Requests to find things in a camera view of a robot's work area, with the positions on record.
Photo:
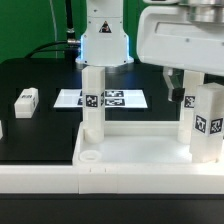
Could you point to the white fiducial marker sheet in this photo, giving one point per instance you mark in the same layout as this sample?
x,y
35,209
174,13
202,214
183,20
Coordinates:
x,y
72,98

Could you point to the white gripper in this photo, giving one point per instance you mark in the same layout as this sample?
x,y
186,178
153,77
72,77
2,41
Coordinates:
x,y
184,36

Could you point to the white front fence bar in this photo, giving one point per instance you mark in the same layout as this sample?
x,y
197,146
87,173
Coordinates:
x,y
118,179

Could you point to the white desk tabletop tray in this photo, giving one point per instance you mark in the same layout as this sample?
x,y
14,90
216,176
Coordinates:
x,y
137,143

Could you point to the white left edge block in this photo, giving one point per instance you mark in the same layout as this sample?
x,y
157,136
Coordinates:
x,y
1,129

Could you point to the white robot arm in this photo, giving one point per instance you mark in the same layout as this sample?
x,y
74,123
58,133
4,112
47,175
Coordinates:
x,y
104,43

